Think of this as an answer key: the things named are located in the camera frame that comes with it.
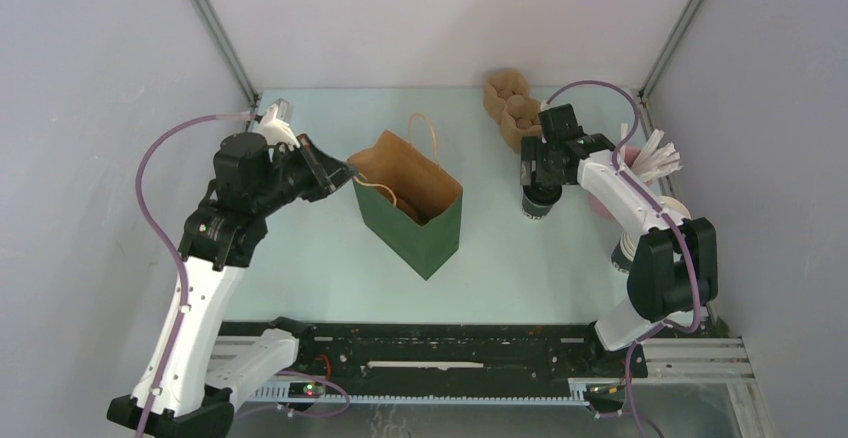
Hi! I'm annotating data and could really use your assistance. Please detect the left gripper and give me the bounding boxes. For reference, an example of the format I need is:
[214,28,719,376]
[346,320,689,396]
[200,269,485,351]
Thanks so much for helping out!
[253,133,358,215]

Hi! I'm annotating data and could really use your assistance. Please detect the black paper coffee cup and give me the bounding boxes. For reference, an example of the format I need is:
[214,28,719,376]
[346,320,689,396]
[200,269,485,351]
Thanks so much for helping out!
[521,185,563,220]

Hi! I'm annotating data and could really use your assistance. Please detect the green paper bag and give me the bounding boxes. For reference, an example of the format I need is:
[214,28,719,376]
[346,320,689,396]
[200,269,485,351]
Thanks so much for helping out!
[348,113,463,280]

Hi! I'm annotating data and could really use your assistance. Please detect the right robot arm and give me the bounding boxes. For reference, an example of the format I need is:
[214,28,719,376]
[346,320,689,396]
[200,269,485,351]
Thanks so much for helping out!
[520,104,718,376]

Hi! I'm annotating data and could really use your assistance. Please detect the pink straw holder cup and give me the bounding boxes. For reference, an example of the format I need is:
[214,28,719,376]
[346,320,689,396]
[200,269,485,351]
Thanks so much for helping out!
[579,146,647,224]

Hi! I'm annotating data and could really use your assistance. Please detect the single white straw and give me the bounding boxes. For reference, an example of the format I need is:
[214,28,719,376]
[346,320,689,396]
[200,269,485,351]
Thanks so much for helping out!
[619,123,630,144]

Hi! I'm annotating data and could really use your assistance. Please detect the stacked brown cup carriers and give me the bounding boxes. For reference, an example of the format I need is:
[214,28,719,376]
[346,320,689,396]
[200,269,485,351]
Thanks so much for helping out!
[483,69,542,153]

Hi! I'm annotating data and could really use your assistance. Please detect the bundle of white straws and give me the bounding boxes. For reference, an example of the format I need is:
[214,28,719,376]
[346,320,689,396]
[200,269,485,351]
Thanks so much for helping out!
[630,129,682,182]

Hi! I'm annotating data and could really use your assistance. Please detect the stack of paper cups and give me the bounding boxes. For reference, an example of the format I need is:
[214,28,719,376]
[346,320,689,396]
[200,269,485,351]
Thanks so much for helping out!
[610,196,692,274]

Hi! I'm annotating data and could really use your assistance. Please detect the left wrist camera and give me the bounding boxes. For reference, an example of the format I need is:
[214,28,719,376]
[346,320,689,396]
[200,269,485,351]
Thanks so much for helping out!
[255,99,300,149]

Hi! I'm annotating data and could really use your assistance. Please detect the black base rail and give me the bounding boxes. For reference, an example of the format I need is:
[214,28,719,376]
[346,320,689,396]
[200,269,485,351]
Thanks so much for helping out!
[220,317,648,401]

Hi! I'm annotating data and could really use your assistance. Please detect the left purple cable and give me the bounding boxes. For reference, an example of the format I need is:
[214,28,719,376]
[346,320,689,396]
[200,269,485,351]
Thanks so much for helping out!
[134,112,256,438]

